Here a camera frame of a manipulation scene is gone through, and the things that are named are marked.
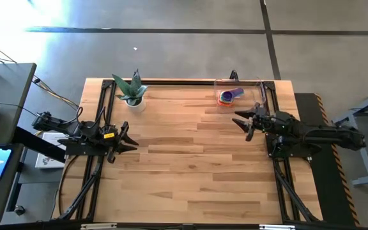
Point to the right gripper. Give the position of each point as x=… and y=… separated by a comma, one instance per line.
x=260, y=123

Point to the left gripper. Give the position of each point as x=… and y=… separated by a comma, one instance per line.
x=117, y=144

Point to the orange measuring cup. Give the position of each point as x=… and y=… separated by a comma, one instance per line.
x=224, y=104

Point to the green measuring cup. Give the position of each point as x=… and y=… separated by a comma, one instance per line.
x=221, y=95

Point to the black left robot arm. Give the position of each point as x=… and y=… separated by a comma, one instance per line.
x=59, y=124

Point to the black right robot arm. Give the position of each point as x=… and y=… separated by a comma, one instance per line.
x=315, y=132

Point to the clear plastic basket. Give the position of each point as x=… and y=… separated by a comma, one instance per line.
x=249, y=96

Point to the white plant pot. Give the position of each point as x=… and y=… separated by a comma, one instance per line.
x=139, y=107

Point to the black clamp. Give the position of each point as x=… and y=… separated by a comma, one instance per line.
x=234, y=76

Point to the green snake plant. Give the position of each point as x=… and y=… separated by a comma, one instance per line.
x=133, y=89

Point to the white paper sheet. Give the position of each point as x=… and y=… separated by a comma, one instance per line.
x=48, y=161

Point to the black mat with hazard stripes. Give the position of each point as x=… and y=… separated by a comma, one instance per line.
x=331, y=191

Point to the grey desk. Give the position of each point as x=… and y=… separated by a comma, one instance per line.
x=8, y=89

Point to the black aluminium table frame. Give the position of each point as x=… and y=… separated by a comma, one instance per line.
x=187, y=82

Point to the silver metal bracket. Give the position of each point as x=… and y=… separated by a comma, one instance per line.
x=97, y=226
x=276, y=227

